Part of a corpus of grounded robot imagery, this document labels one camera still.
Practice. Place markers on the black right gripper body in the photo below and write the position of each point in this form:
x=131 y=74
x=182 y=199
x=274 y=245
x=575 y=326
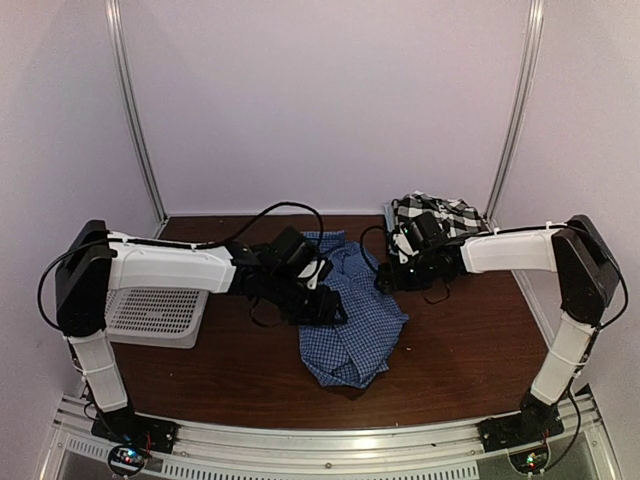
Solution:
x=419 y=278

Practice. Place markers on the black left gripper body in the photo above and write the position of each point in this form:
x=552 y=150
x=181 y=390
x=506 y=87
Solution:
x=298 y=306

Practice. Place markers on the blue checked shirt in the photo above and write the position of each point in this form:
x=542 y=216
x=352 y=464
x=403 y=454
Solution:
x=354 y=353

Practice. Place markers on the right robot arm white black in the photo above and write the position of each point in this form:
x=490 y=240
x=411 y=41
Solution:
x=572 y=253

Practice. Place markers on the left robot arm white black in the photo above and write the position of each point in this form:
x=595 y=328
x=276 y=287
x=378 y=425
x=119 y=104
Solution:
x=100 y=260

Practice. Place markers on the black white plaid shirt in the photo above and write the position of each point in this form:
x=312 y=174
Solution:
x=455 y=216

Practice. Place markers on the white perforated plastic basket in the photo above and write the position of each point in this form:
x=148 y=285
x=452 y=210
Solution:
x=165 y=318

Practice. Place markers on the right small circuit board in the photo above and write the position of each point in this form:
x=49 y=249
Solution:
x=529 y=461

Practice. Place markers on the small circuit board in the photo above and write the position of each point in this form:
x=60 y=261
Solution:
x=126 y=461
x=529 y=461

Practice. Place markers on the left small circuit board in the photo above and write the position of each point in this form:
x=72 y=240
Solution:
x=126 y=461

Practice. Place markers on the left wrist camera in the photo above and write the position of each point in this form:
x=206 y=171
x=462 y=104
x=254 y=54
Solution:
x=292 y=255

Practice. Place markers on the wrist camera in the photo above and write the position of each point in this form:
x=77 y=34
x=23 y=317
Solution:
x=418 y=235
x=292 y=255

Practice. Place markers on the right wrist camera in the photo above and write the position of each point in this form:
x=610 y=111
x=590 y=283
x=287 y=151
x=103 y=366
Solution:
x=418 y=235

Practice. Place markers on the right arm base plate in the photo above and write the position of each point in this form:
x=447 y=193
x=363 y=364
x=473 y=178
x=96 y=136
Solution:
x=515 y=430

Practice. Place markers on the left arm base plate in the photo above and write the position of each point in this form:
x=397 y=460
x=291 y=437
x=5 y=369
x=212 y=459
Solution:
x=126 y=427

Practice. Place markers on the right aluminium frame post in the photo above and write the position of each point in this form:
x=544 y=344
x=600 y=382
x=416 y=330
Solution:
x=530 y=54

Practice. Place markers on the aluminium frame post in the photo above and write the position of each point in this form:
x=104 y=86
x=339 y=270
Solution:
x=530 y=54
x=132 y=115

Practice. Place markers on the front aluminium rail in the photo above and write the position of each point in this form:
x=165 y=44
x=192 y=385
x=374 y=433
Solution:
x=447 y=450

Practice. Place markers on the left aluminium frame post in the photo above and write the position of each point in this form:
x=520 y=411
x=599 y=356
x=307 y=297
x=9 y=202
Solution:
x=132 y=115

